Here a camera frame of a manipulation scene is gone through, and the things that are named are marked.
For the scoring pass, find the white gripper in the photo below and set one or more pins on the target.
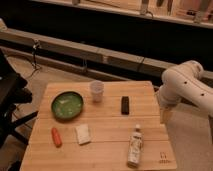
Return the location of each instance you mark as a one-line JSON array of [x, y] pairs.
[[164, 104]]

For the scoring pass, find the black eraser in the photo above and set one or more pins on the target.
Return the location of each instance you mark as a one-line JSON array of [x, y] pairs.
[[125, 105]]

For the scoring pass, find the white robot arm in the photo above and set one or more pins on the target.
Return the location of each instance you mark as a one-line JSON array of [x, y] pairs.
[[183, 81]]

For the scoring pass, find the white bottle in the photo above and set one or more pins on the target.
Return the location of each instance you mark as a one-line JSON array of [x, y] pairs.
[[135, 146]]

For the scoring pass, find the white sponge block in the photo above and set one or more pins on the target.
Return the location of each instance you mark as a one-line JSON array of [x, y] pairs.
[[83, 135]]

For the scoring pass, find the green bowl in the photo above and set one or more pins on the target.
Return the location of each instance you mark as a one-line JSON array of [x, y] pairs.
[[67, 105]]

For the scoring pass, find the orange carrot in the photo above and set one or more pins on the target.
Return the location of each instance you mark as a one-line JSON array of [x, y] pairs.
[[56, 137]]

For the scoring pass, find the black chair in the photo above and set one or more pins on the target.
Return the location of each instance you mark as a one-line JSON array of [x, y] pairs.
[[13, 91]]

